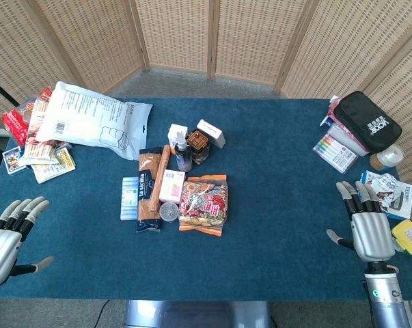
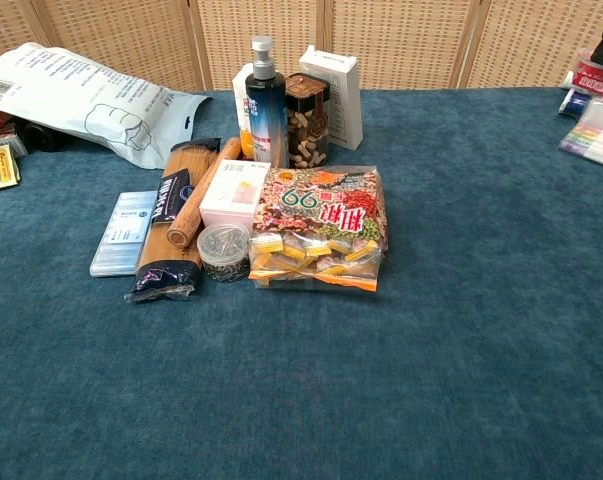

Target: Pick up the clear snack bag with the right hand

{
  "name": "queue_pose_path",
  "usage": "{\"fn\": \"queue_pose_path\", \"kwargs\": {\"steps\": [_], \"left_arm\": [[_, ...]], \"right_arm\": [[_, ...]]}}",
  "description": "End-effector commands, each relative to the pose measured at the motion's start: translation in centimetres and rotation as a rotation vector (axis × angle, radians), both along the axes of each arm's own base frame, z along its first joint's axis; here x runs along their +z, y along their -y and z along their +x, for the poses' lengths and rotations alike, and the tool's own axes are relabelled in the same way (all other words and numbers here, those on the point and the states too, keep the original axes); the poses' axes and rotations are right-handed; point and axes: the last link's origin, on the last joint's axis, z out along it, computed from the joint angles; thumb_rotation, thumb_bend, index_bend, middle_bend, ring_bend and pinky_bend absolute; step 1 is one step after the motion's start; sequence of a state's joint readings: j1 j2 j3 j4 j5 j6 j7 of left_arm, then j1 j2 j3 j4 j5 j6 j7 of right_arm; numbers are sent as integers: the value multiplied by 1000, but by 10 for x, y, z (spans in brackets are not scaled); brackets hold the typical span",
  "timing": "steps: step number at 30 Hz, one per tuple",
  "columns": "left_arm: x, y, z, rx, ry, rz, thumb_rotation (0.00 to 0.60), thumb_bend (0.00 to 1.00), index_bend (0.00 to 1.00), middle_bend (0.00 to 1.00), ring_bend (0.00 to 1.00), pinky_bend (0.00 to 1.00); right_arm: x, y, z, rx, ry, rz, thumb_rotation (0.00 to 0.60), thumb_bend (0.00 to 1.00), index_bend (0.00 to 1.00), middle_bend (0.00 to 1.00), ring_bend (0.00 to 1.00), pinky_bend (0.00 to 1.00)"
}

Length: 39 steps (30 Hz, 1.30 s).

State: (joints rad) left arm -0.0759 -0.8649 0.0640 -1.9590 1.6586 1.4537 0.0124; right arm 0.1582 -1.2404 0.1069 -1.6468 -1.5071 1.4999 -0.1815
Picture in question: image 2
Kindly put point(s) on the large white plastic bag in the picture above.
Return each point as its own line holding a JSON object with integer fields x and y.
{"x": 81, "y": 100}

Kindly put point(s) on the wooden rolling pin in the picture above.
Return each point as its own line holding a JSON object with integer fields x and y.
{"x": 201, "y": 197}

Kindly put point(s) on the clear jar of peanuts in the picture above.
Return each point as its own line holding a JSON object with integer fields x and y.
{"x": 307, "y": 125}

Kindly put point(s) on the clear blue plastic case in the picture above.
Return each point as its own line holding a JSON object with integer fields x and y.
{"x": 123, "y": 232}

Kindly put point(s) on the white and orange carton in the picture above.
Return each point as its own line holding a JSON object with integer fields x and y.
{"x": 243, "y": 115}

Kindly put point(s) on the white cardboard box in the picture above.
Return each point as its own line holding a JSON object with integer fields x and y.
{"x": 338, "y": 95}

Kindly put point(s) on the red and white packet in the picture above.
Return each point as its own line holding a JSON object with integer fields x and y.
{"x": 598, "y": 80}

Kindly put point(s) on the dark blue pump bottle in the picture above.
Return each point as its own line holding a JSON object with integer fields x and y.
{"x": 266, "y": 110}

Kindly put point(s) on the orange transparent snack bag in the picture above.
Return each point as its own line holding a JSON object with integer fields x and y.
{"x": 321, "y": 210}

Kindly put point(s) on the spaghetti pack with dark label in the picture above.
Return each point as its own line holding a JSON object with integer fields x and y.
{"x": 173, "y": 220}

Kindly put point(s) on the round clear jar of clips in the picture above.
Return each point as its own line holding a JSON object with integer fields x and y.
{"x": 224, "y": 250}

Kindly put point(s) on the clear pack of coloured pens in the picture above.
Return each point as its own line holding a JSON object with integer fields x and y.
{"x": 596, "y": 135}

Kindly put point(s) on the pink and white box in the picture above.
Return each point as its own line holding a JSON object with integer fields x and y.
{"x": 233, "y": 192}

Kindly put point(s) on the blue velvet tablecloth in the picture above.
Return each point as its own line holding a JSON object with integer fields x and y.
{"x": 301, "y": 350}

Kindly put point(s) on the woven folding screen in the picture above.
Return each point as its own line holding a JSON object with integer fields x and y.
{"x": 406, "y": 40}

